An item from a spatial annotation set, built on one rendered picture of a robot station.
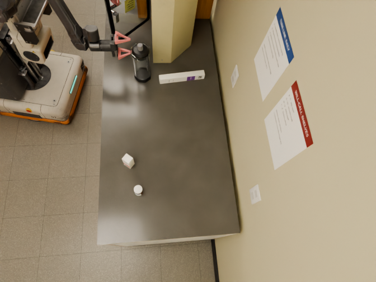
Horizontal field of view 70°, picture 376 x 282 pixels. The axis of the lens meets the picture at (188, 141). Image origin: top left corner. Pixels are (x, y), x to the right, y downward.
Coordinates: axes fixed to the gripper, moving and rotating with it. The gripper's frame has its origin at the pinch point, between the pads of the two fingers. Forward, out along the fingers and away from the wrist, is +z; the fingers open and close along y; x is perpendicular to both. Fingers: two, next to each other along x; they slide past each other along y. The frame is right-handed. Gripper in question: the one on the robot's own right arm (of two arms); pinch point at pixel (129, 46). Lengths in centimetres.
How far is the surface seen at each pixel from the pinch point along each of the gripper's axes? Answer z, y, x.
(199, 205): 33, -25, -80
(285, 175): 55, 29, -79
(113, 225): -10, -26, -87
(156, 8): 14.1, 16.3, 9.1
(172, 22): 22.4, 7.8, 9.2
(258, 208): 56, -2, -86
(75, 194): -54, -120, -52
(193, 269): 40, -119, -116
